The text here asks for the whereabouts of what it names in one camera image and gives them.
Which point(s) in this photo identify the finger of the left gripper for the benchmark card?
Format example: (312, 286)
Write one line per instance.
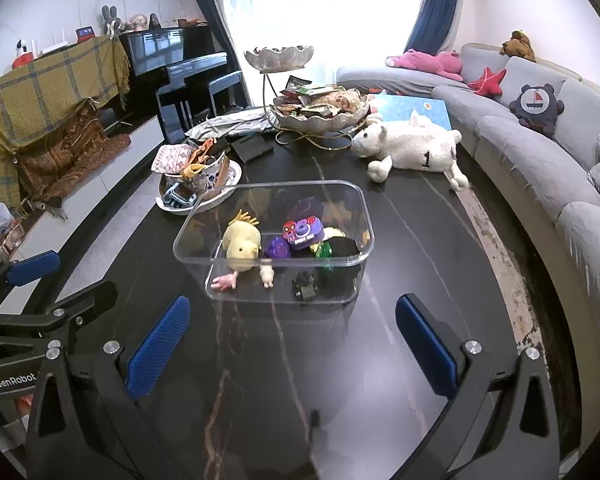
(31, 269)
(84, 306)

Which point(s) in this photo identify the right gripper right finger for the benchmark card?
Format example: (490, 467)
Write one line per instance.
(433, 356)

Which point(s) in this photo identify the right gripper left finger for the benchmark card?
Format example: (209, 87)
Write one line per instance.
(148, 360)

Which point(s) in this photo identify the small pink crab toy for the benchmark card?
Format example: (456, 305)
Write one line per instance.
(225, 282)

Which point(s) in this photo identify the yellow plush chick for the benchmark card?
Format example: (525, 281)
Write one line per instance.
(241, 242)

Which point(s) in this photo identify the small dark green toy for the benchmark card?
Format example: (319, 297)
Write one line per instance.
(304, 286)

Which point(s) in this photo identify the purple grape toy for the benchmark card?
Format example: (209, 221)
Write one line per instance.
(277, 248)

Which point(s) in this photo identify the purple spiderman toy camera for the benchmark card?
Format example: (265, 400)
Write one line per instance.
(303, 233)

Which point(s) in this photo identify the mooncake cookie keychain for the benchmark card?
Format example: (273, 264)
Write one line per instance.
(330, 232)

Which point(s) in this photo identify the white tray with clutter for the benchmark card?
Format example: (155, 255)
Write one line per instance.
(194, 175)

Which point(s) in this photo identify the brown patterned throw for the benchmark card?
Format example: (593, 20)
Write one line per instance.
(50, 168)

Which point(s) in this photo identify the yellow plaid blanket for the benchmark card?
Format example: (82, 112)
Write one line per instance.
(37, 98)

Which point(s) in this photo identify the clear plastic bin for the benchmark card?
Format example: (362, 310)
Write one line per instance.
(340, 204)

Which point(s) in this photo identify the white plush sheep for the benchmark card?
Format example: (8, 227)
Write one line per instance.
(413, 144)

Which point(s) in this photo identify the black piano bench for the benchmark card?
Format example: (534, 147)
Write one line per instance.
(195, 100)

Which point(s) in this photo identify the grey curved sofa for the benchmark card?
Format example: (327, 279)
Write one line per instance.
(544, 180)

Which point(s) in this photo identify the blue book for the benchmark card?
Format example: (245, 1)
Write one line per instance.
(394, 108)

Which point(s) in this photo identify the black piano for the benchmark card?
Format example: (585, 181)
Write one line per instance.
(160, 57)

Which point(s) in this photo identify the two-tier silver snack stand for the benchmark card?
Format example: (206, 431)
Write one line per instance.
(326, 116)

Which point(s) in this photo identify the dark gear shaped cushion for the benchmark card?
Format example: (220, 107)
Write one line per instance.
(537, 108)

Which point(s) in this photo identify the red star pillow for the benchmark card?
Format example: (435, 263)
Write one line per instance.
(489, 83)

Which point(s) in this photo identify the pink plush toy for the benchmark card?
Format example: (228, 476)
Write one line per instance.
(445, 64)

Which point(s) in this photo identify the brown teddy bear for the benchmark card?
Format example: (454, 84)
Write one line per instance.
(518, 45)

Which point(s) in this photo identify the blue curtain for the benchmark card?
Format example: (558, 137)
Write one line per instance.
(432, 26)

